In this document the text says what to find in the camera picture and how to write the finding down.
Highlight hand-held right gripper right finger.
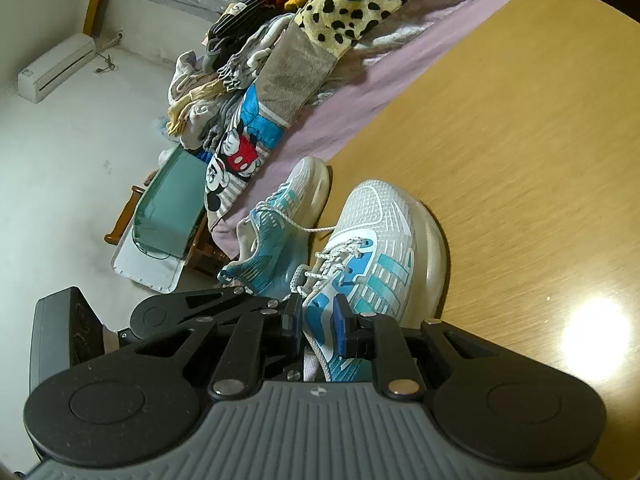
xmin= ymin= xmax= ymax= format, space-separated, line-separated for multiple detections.
xmin=331 ymin=294 xmax=494 ymax=402

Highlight teal plastic tub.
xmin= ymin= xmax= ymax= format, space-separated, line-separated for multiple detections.
xmin=111 ymin=147 xmax=208 ymax=293

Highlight white and blue sneaker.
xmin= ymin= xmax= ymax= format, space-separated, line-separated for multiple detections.
xmin=217 ymin=156 xmax=332 ymax=301
xmin=290 ymin=179 xmax=448 ymax=386

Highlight purple bed sheet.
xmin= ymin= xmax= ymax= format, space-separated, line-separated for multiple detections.
xmin=210 ymin=0 xmax=621 ymax=261

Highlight white air conditioner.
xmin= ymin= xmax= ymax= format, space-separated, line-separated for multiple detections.
xmin=17 ymin=34 xmax=97 ymax=104

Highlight cartoon mouse printed blanket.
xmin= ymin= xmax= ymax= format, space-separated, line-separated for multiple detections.
xmin=205 ymin=0 xmax=451 ymax=221

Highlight wooden chair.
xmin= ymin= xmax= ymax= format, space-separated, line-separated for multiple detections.
xmin=104 ymin=185 xmax=226 ymax=277

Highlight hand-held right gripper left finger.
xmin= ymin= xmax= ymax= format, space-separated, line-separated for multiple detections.
xmin=132 ymin=299 xmax=304 ymax=402

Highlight pile of folded clothes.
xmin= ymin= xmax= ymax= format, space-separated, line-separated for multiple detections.
xmin=165 ymin=0 xmax=341 ymax=151

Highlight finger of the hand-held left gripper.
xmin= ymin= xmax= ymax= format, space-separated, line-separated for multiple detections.
xmin=172 ymin=286 xmax=288 ymax=330

